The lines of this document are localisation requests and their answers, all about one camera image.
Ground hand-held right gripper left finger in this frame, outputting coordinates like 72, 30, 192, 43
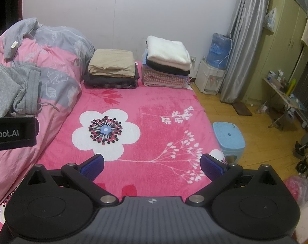
27, 154, 119, 206

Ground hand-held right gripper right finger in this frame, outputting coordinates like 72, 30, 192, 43
186, 154, 281, 206

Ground beige pants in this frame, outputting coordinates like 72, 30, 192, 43
88, 49, 136, 79

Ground blue plastic stool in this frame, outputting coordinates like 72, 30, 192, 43
212, 122, 246, 165

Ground grey sweatpants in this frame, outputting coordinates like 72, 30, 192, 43
0, 63, 43, 119

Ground brown floor mat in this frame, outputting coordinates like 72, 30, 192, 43
231, 102, 253, 117

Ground pink floral blanket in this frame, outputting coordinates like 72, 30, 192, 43
0, 61, 225, 234

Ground dark grey folded garment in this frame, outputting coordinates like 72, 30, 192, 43
83, 66, 141, 90

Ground pink and grey quilt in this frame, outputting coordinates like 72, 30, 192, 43
0, 18, 96, 201

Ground white water dispenser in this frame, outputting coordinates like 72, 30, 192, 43
195, 58, 227, 95

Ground cluttered shelf table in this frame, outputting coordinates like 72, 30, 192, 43
263, 70, 308, 131

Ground black folded garment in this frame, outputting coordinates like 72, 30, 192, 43
145, 58, 190, 77

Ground blue water bottle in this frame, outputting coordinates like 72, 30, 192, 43
207, 33, 232, 70

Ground white folded towel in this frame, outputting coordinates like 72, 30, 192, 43
146, 36, 192, 71

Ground wooden headboard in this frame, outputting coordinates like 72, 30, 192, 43
0, 0, 24, 52

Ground grey curtain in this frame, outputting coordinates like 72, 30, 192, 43
220, 0, 273, 105

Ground green wardrobe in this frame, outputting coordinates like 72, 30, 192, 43
245, 0, 308, 102

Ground hanging plastic bag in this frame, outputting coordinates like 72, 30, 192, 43
264, 6, 278, 33

